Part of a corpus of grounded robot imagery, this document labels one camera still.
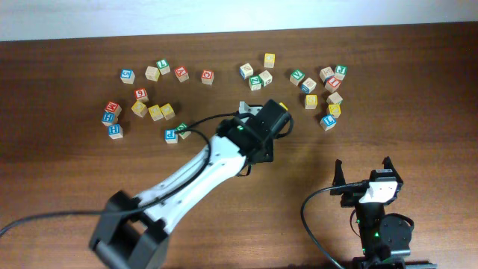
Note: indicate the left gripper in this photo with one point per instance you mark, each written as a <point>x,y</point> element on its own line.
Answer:
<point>269,156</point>

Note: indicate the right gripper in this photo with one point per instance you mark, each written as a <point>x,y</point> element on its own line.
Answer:
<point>351,196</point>

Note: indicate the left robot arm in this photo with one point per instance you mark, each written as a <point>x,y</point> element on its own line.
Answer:
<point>134,232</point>

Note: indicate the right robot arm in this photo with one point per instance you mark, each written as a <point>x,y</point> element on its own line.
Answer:
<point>385,238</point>

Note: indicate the yellow block centre right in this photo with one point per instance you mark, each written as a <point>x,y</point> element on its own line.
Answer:
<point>284,106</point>

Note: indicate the green Z letter block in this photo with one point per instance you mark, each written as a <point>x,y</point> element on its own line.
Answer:
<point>255,82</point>

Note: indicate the wooden block beside Z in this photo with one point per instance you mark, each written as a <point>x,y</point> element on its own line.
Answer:
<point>266,78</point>

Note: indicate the blue L letter block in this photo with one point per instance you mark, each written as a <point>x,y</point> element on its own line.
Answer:
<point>328,122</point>

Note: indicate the blue-sided Q wooden block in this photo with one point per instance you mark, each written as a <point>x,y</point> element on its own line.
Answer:
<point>246,71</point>

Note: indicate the yellow E letter block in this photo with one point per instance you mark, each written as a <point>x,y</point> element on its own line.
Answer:
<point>334,110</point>

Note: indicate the green N letter block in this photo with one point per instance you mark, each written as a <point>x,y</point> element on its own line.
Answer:
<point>182,131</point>

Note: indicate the green V letter block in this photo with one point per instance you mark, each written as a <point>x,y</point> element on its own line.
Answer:
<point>296,77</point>

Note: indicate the red Q letter block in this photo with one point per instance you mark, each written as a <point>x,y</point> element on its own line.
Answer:
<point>207,77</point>

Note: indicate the yellow block top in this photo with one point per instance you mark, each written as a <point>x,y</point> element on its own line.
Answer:
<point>269,60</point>

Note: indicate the plain wooden block right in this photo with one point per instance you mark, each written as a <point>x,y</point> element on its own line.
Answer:
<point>334,99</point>

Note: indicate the plain wooden block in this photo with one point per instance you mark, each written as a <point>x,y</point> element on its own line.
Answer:
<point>152,73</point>
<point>334,99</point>

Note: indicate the blue P letter block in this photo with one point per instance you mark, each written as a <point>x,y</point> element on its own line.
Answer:
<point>170,136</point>

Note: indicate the red I letter block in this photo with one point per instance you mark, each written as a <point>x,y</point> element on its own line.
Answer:
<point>332,84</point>

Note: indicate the red A letter block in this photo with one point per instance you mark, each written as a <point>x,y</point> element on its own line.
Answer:
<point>181,73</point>

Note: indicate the wooden K letter block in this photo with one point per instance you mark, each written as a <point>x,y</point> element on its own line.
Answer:
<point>326,73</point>

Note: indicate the yellow block middle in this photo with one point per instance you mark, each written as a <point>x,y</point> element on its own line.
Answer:
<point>155,113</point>

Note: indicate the green J letter block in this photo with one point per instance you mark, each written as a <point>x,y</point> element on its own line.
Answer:
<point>340,72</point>

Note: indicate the green L letter block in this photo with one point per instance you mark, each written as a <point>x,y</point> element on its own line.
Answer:
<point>163,66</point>

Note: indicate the yellow block far left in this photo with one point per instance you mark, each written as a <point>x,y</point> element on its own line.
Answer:
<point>139,108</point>

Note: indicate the red 6 number block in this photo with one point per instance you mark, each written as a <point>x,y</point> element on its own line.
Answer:
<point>141,95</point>

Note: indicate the blue S letter block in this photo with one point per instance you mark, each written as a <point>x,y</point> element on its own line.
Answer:
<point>127,76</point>

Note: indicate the blue H letter block lower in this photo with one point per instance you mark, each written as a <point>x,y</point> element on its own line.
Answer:
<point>115,131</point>

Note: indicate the blue h letter block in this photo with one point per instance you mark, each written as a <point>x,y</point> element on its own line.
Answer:
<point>109,119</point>
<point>115,131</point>

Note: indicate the red M letter block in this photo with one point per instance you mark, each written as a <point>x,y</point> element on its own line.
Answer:
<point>113,108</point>

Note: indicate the blue H letter block upper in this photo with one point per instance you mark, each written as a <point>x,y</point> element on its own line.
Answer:
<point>109,119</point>

